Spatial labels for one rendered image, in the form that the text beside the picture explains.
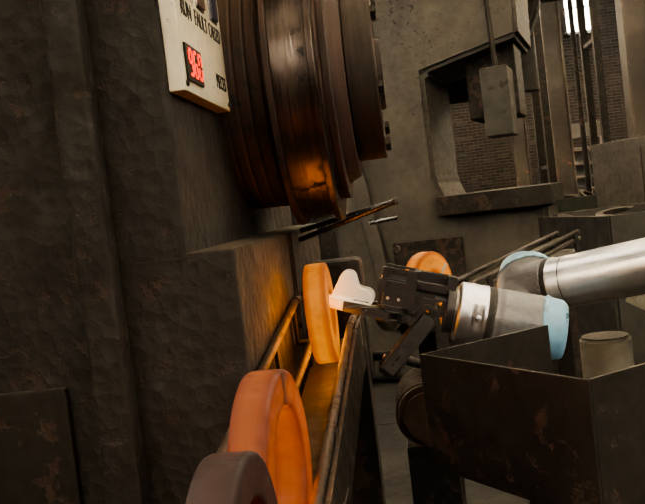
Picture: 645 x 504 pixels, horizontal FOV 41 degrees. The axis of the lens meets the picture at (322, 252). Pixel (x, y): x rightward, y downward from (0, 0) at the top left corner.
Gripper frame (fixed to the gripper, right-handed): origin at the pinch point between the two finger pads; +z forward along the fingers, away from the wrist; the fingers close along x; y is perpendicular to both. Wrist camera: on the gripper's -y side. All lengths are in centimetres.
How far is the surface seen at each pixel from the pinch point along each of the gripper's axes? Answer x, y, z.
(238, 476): 78, -2, -3
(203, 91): 22.0, 26.7, 17.4
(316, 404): 13.2, -12.6, -2.8
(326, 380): 3.1, -11.3, -3.0
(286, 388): 55, -1, -3
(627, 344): -76, -8, -67
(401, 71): -284, 77, 3
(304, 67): 6.9, 33.5, 7.3
